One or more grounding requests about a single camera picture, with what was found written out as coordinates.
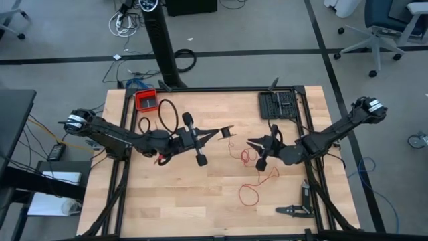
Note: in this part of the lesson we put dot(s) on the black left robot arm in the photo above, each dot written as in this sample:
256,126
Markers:
110,134

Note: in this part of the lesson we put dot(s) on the black aluminium table frame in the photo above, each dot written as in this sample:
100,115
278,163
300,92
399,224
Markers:
217,89

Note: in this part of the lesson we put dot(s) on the black desk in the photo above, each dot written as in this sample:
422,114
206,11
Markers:
13,117

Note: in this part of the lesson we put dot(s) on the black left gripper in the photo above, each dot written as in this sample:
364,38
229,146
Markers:
197,140

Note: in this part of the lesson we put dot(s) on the blue and white office chair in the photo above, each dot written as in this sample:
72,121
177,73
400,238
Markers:
384,13

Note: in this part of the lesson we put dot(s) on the red plastic bin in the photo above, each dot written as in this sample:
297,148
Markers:
146,102

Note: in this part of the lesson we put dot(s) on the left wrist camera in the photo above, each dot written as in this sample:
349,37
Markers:
184,138

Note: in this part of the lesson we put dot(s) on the black power adapter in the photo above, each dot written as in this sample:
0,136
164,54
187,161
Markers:
57,151

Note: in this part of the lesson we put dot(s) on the small red clip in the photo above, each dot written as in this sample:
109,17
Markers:
160,158

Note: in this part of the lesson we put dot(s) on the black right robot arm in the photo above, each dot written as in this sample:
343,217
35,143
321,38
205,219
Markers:
334,129

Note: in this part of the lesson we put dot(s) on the small white adapter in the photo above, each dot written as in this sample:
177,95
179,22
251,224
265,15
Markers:
117,57

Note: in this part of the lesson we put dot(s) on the grey office chair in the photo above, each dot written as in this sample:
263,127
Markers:
6,15

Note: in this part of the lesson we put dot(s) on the white box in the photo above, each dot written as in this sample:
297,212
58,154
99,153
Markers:
60,177

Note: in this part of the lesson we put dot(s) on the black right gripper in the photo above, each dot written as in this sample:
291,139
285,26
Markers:
272,149

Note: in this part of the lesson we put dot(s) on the black side table frame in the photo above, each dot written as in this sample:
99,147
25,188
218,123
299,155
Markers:
40,184

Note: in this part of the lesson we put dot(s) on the black clamp tool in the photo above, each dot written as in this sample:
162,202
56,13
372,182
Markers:
305,197

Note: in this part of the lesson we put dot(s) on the white plastic object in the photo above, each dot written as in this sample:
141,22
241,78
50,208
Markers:
344,8

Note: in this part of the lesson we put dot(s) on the black cabinet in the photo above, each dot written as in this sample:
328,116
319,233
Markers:
190,6

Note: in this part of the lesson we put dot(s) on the black screwdriver bit case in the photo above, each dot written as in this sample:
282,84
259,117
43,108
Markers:
277,105

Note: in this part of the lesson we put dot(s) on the clear plastic cup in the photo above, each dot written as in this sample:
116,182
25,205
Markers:
70,207

